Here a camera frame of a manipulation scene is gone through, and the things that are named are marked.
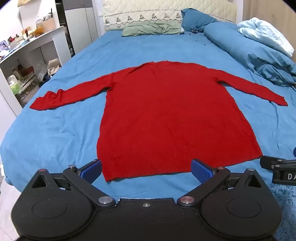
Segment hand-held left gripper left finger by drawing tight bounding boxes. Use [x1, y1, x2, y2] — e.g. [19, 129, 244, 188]
[27, 159, 116, 208]

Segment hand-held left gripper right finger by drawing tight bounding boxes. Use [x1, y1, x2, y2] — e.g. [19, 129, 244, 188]
[177, 159, 269, 207]

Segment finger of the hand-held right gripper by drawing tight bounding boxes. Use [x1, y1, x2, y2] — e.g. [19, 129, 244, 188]
[260, 155, 296, 171]

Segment red knit sweater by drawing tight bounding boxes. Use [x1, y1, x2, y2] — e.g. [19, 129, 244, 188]
[30, 61, 288, 182]

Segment blue shaggy rug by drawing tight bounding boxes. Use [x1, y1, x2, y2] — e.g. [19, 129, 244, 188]
[268, 183, 296, 241]

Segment beige canvas bag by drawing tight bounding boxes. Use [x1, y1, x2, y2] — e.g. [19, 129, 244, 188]
[47, 58, 62, 76]

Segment white plastic bag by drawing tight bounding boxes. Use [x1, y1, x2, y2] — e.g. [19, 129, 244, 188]
[35, 60, 50, 82]

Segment green and white package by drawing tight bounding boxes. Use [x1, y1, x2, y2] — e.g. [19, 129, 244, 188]
[6, 74, 24, 95]

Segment blue duvet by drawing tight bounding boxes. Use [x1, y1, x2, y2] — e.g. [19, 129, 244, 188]
[203, 22, 296, 87]

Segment light blue blanket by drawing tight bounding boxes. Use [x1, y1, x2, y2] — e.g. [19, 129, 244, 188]
[237, 17, 295, 58]

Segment white shelf desk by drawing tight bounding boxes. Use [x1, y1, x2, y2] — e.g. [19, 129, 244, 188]
[0, 25, 72, 116]

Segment grey wardrobe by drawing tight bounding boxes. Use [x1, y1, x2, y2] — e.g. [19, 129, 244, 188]
[55, 0, 105, 57]

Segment wicker basket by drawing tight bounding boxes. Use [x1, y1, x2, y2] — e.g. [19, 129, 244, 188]
[42, 17, 56, 33]

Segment blue pillow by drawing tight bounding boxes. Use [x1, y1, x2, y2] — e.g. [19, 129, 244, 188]
[181, 8, 220, 33]

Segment green pillow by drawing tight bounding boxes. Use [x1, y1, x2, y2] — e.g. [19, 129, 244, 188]
[122, 21, 183, 37]

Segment cream quilted headboard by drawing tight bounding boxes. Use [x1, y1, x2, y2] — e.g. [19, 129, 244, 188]
[102, 0, 237, 32]

